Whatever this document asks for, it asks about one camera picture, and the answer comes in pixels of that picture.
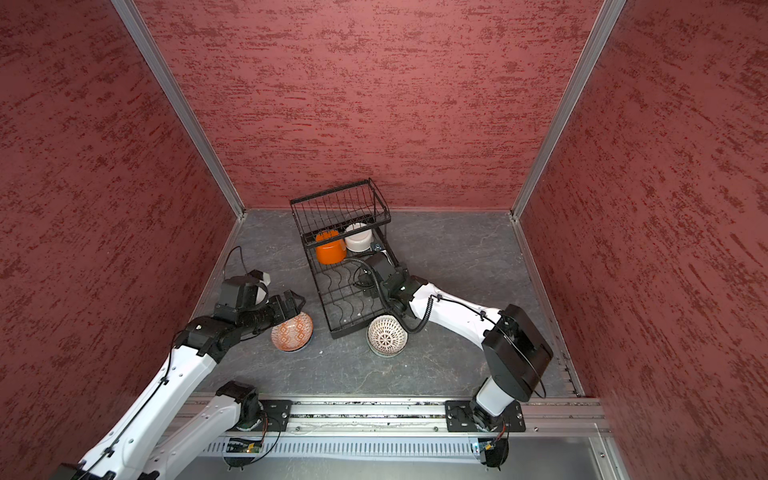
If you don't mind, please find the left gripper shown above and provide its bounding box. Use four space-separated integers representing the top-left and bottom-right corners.
239 290 306 335

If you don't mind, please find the red white patterned bowl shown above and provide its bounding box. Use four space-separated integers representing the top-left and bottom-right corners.
366 315 408 341

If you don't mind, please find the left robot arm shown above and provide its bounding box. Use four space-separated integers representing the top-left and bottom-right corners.
52 290 306 479

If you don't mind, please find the orange patterned bowl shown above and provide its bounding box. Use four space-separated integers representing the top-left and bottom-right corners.
271 312 314 352

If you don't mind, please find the green white patterned bowl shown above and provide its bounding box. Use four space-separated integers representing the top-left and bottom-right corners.
366 336 407 358

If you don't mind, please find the left controller board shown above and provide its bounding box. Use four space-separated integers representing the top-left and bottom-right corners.
222 437 264 470

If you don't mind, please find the controller board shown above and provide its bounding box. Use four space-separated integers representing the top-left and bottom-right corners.
473 438 509 469
222 437 264 470

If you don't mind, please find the right controller board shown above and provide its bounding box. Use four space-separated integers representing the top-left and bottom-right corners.
473 438 509 469

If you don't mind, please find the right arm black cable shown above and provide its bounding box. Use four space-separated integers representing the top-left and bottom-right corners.
350 257 436 335

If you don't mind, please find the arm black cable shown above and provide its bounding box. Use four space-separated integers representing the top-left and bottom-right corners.
221 244 248 280
350 257 436 335

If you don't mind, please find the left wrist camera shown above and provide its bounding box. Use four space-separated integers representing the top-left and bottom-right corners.
217 270 271 311

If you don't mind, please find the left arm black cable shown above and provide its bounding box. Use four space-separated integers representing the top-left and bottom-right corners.
221 244 248 280

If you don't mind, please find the black wire dish rack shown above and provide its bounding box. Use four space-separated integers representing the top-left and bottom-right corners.
289 179 405 339

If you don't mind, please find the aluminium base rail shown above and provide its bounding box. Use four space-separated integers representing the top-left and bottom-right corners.
98 394 628 480

